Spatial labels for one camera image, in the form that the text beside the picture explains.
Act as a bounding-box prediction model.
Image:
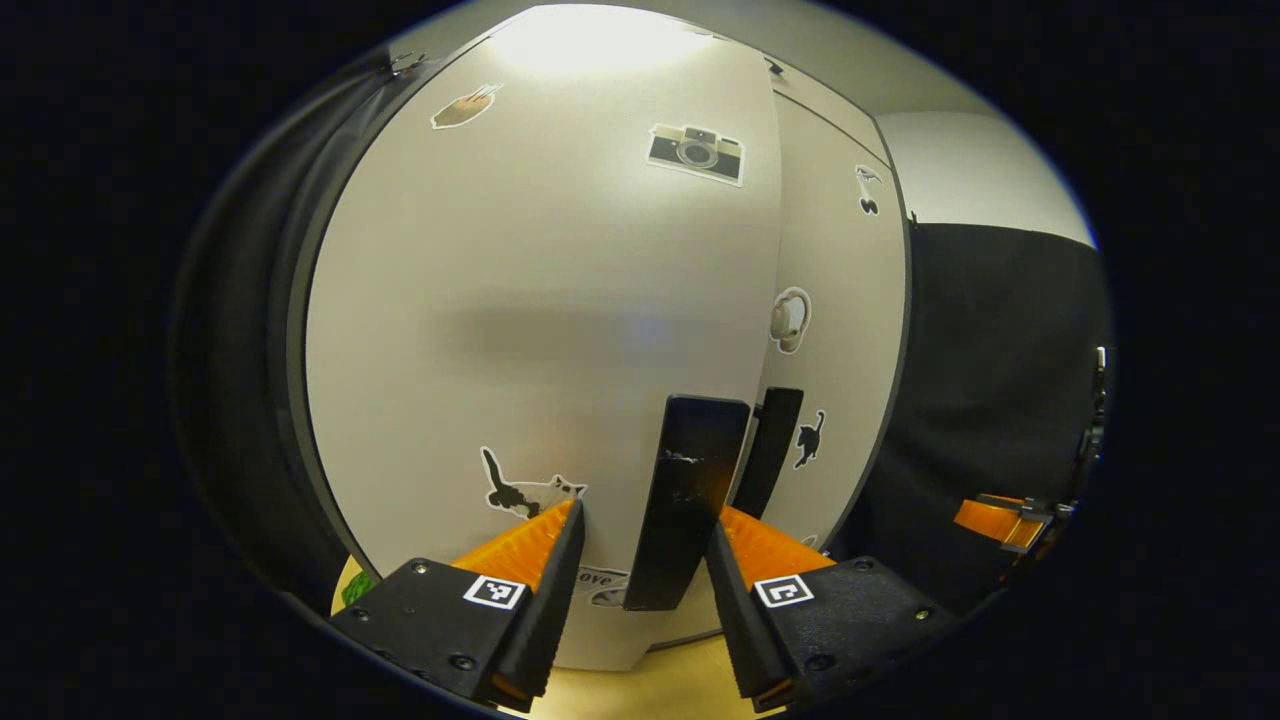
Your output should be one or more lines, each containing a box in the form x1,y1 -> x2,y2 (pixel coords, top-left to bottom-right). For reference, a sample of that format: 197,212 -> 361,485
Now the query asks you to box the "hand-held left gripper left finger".
330,498 -> 587,713

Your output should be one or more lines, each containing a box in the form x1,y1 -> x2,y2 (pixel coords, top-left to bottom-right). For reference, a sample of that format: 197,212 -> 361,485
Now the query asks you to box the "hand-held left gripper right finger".
705,505 -> 951,713

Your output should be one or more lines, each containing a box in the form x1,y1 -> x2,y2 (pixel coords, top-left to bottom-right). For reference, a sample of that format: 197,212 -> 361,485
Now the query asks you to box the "white cabinet door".
755,90 -> 913,561
305,5 -> 783,671

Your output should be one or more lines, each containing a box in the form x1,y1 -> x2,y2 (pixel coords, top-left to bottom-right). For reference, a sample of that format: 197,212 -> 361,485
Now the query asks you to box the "white shoe cabinet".
285,5 -> 916,671

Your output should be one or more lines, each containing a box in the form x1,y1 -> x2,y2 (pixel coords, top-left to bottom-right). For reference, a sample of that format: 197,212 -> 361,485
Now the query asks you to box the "black backdrop cloth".
830,222 -> 1113,616
175,60 -> 351,611

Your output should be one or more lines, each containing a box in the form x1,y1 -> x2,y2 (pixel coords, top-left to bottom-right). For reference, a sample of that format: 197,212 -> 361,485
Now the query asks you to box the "black door handle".
623,395 -> 751,611
732,387 -> 804,521

